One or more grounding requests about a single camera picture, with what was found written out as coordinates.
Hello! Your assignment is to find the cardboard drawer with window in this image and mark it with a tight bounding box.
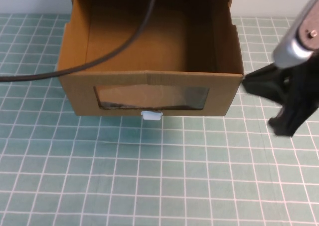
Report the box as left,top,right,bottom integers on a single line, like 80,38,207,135
58,0,245,118

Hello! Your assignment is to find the white plastic drawer handle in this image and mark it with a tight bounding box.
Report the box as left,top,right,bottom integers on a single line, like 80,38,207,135
141,110,163,122

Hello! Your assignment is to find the green checked tablecloth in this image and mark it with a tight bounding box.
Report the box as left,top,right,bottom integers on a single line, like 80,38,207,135
0,13,319,226

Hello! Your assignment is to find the black cable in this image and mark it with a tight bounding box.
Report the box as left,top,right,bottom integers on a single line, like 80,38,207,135
0,0,157,83

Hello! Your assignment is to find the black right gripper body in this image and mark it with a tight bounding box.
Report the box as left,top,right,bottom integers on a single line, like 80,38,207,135
281,51,319,117

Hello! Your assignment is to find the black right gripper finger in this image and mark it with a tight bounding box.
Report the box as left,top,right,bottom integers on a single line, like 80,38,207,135
242,63,288,107
268,104,308,138

